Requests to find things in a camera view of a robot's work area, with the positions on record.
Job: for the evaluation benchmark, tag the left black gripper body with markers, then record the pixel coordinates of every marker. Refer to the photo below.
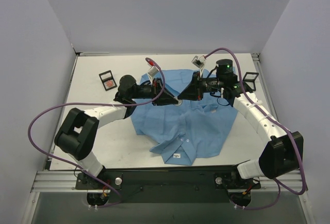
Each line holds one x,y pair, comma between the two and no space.
158,90

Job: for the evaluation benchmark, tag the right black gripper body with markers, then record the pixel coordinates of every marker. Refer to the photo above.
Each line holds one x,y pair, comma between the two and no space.
195,85

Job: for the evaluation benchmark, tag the round blue badge pin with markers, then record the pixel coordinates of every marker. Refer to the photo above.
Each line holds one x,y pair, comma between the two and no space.
179,102

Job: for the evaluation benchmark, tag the blue button-up shirt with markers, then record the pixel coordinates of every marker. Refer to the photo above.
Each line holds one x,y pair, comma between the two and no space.
195,129

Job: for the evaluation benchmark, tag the red maple leaf brooch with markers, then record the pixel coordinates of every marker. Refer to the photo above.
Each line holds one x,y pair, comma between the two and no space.
110,83

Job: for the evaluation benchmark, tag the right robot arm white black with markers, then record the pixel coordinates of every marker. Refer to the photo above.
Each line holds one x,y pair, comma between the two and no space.
282,151

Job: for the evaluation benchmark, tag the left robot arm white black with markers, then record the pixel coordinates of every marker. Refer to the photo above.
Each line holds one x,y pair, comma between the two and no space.
77,133

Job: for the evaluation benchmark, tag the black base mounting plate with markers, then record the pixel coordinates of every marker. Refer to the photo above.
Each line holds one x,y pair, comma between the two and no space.
199,184

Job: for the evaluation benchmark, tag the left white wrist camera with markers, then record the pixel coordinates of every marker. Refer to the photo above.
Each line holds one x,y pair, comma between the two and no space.
152,72

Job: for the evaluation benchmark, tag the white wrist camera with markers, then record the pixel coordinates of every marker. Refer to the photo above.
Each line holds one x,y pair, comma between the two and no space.
199,62
152,72

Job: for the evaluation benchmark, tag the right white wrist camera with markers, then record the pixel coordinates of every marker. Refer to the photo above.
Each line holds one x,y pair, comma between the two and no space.
199,62

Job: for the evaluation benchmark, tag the right black rectangular frame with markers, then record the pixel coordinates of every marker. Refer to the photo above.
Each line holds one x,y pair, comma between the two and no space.
250,79

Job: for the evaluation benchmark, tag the black rectangular frame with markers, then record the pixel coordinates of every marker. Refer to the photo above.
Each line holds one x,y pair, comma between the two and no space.
250,79
107,80

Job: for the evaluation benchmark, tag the left black rectangular frame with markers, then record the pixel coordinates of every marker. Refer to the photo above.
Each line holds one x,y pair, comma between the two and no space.
107,80

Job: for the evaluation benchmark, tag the aluminium front rail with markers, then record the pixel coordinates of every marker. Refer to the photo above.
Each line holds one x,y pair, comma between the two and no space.
66,181

